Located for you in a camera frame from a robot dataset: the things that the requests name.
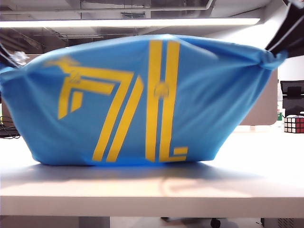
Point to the grey vented cabinet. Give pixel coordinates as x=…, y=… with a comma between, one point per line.
x=280, y=223

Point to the grey ceiling duct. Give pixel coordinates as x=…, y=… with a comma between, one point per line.
x=147, y=10

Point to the long ceiling light strip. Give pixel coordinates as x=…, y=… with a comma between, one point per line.
x=118, y=22

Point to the brown desk partition panel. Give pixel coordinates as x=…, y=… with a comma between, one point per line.
x=261, y=107

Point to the small green white box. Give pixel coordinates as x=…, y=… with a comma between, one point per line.
x=279, y=116

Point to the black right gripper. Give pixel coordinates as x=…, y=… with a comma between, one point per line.
x=295, y=2

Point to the rubiks cube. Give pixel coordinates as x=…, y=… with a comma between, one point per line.
x=294, y=124

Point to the blue yellow soccer jersey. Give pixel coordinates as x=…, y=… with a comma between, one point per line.
x=202, y=107

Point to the black office chair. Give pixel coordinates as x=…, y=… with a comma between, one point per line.
x=293, y=104

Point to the left gripper tape-wrapped finger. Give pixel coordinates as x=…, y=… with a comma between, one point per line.
x=20, y=58

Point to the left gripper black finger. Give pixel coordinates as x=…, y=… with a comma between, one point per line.
x=7, y=59

